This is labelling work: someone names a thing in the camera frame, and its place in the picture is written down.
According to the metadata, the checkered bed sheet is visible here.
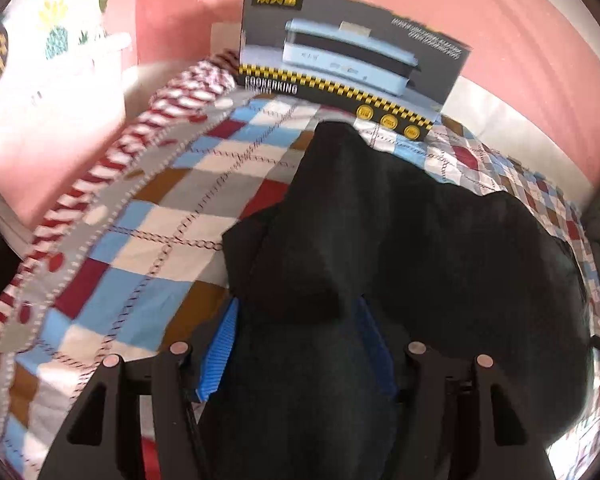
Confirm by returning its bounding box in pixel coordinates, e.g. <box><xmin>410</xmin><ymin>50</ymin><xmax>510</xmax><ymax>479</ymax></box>
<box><xmin>0</xmin><ymin>94</ymin><xmax>600</xmax><ymax>480</ymax></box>

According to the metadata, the black appliance cardboard box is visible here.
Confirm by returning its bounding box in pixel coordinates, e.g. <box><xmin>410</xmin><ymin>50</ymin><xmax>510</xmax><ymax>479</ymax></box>
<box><xmin>238</xmin><ymin>0</ymin><xmax>471</xmax><ymax>141</ymax></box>

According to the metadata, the large black jacket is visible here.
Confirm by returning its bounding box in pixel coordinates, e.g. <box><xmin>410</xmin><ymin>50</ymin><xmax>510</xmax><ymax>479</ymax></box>
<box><xmin>200</xmin><ymin>122</ymin><xmax>591</xmax><ymax>479</ymax></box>

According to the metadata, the red striped bed cover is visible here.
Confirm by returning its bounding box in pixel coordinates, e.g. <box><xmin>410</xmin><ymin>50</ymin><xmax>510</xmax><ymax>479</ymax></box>
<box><xmin>0</xmin><ymin>49</ymin><xmax>240</xmax><ymax>430</ymax></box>

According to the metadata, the pineapple pattern curtain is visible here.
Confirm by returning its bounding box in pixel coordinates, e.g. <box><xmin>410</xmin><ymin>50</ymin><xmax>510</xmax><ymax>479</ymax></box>
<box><xmin>0</xmin><ymin>0</ymin><xmax>131</xmax><ymax>101</ymax></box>

